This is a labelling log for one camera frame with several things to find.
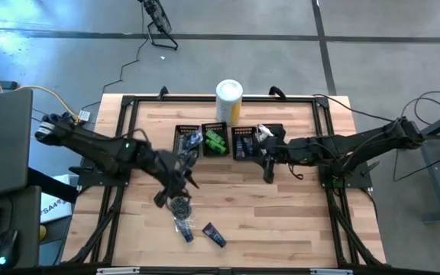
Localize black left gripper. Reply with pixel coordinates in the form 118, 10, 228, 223
152, 150, 201, 210

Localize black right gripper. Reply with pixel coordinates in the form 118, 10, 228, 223
256, 125, 294, 185

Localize bagged cotton swab vanity pack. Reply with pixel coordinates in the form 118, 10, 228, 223
257, 123, 276, 139

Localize small green bottle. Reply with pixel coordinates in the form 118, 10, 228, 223
204, 138, 228, 155
204, 129, 227, 147

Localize black slotted plastic basket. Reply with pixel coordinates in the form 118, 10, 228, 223
257, 123, 285, 154
231, 125, 258, 161
173, 124, 202, 160
201, 121, 230, 157

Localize white yellow wipes canister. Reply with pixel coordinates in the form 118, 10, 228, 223
215, 79, 244, 125

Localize black diagonal strut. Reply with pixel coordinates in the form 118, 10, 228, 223
27, 169, 79, 204

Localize white cardboard box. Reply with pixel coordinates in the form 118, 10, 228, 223
39, 173, 73, 225

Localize black floor fan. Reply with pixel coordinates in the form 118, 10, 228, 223
137, 0, 180, 51

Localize black computer desk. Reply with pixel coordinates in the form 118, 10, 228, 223
0, 186, 42, 270

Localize dark grey flat panel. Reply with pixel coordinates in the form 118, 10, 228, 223
0, 88, 34, 200

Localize black computer mouse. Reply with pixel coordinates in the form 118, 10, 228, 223
0, 228, 20, 269

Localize black aluminium table frame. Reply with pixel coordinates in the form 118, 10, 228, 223
63, 94, 386, 268

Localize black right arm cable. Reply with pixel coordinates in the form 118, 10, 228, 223
312, 93, 399, 124

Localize silver edge bracket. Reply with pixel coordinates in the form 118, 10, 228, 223
96, 267, 141, 275
309, 268, 354, 275

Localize black fan power cable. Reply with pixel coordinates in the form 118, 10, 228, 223
80, 2, 151, 112

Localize black looped floor cables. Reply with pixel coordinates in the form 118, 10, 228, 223
393, 90, 440, 183

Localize black metal desk frame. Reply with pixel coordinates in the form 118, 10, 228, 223
400, 105, 440, 225

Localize yellow extension cable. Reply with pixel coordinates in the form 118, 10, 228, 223
0, 63, 82, 123

